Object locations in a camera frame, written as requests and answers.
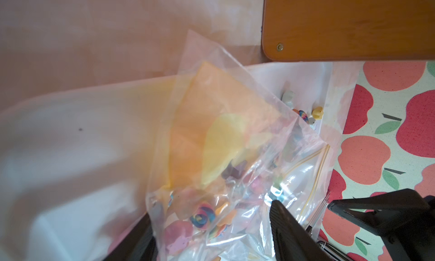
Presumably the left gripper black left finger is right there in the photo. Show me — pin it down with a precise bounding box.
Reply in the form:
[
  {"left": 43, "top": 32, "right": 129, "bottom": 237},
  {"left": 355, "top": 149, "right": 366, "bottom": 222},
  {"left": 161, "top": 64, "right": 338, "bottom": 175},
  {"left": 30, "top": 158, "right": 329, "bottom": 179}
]
[{"left": 104, "top": 214, "right": 158, "bottom": 261}]

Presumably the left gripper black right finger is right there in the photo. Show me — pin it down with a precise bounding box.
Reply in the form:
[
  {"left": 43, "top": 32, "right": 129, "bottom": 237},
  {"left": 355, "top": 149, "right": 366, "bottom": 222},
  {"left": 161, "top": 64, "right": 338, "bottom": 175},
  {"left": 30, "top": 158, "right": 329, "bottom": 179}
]
[{"left": 269, "top": 200, "right": 331, "bottom": 261}]

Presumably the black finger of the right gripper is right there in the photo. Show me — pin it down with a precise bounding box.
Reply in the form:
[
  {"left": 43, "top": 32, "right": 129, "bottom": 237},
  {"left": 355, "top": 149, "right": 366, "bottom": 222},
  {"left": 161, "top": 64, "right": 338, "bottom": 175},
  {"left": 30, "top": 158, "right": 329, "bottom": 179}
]
[{"left": 327, "top": 188, "right": 435, "bottom": 261}]

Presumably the ziploc bag of candies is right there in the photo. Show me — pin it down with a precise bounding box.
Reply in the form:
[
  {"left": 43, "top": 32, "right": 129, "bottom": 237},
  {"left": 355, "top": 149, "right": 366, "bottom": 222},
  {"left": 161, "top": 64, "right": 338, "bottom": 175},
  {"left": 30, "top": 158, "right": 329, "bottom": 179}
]
[{"left": 147, "top": 31, "right": 330, "bottom": 261}]

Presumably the poured candies pile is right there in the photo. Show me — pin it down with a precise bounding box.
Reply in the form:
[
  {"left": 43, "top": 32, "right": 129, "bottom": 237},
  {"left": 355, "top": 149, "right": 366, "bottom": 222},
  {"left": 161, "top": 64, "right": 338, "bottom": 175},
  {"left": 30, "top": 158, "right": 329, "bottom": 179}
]
[{"left": 281, "top": 90, "right": 325, "bottom": 127}]

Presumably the white plastic tray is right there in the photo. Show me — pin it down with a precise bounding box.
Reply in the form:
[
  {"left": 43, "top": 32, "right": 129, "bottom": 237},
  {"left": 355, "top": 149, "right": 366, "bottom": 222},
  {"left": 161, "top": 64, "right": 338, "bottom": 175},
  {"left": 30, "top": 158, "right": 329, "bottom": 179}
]
[{"left": 0, "top": 61, "right": 334, "bottom": 261}]

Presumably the wooden shelf rack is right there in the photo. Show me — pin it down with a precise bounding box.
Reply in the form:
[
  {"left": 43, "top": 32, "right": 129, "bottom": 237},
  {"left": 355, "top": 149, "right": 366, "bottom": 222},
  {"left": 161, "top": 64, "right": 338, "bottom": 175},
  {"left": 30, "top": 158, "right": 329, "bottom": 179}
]
[{"left": 261, "top": 0, "right": 435, "bottom": 62}]

